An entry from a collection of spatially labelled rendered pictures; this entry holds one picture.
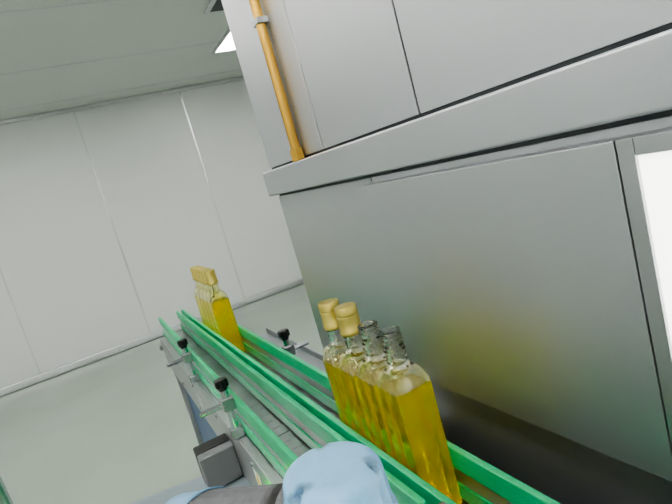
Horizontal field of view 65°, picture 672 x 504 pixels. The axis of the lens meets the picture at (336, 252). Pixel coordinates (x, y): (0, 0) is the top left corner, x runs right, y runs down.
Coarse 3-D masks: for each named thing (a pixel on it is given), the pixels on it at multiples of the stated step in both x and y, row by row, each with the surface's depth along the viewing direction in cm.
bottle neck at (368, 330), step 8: (368, 320) 75; (360, 328) 72; (368, 328) 72; (376, 328) 73; (360, 336) 73; (368, 336) 72; (376, 336) 72; (368, 344) 72; (376, 344) 72; (368, 352) 73; (376, 352) 73
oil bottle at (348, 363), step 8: (344, 352) 80; (352, 352) 78; (360, 352) 78; (344, 360) 78; (352, 360) 77; (360, 360) 77; (344, 368) 78; (352, 368) 76; (344, 376) 79; (352, 376) 77; (344, 384) 80; (352, 384) 78; (352, 392) 78; (360, 392) 77; (352, 400) 80; (360, 400) 77; (352, 408) 81; (360, 408) 78; (352, 416) 82; (360, 416) 79; (360, 424) 80; (368, 424) 78; (360, 432) 81; (368, 432) 78; (368, 440) 79
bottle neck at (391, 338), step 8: (384, 328) 69; (392, 328) 69; (384, 336) 67; (392, 336) 67; (400, 336) 67; (384, 344) 68; (392, 344) 67; (400, 344) 67; (384, 352) 68; (392, 352) 67; (400, 352) 67; (392, 360) 68; (400, 360) 67; (408, 360) 68; (392, 368) 68
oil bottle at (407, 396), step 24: (384, 384) 68; (408, 384) 66; (384, 408) 70; (408, 408) 66; (432, 408) 68; (408, 432) 67; (432, 432) 68; (408, 456) 68; (432, 456) 68; (432, 480) 68; (456, 480) 70
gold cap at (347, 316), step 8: (344, 304) 79; (352, 304) 77; (336, 312) 77; (344, 312) 77; (352, 312) 77; (344, 320) 77; (352, 320) 77; (344, 328) 77; (352, 328) 77; (344, 336) 78
